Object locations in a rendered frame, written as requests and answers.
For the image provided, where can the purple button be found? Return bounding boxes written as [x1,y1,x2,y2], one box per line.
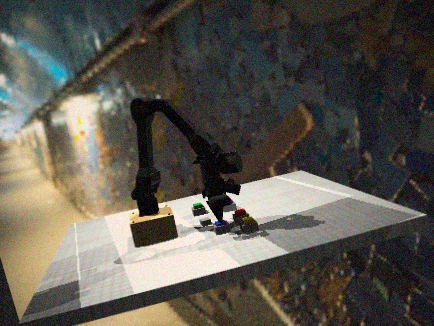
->
[223,199,237,212]

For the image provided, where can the green button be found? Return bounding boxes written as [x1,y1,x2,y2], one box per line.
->
[191,202,206,217]

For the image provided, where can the blue button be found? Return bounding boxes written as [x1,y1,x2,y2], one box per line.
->
[212,220,231,235]

